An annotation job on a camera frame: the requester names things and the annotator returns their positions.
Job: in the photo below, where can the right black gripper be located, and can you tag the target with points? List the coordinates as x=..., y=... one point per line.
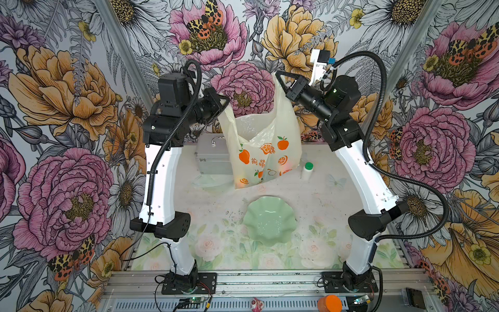
x=299, y=86

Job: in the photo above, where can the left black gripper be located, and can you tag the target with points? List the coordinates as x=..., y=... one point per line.
x=210, y=93

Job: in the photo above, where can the translucent cream plastic bag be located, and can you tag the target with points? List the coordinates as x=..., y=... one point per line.
x=262, y=147

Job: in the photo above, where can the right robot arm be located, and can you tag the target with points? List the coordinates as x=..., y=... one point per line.
x=345, y=138

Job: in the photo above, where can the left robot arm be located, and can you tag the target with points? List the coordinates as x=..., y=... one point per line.
x=181, y=105

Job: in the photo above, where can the silver metal case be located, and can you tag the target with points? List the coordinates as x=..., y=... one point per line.
x=212, y=156

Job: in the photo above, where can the white bottle green cap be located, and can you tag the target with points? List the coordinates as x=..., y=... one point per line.
x=307, y=171

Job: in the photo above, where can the light green plate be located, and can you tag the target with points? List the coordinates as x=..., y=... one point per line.
x=270, y=220

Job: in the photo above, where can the red white small object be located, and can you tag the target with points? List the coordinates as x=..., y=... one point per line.
x=257, y=305

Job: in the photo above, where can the orange round cap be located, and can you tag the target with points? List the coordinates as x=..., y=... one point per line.
x=330, y=303

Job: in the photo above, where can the green circuit board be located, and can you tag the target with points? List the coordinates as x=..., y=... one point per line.
x=362, y=300

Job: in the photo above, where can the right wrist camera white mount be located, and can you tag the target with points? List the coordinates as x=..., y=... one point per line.
x=321, y=60

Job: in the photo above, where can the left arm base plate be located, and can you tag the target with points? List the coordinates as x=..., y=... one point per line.
x=203, y=283

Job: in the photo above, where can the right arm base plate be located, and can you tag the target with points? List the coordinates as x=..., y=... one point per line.
x=347, y=282

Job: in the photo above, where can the aluminium front rail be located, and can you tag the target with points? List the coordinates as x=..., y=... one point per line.
x=280, y=290

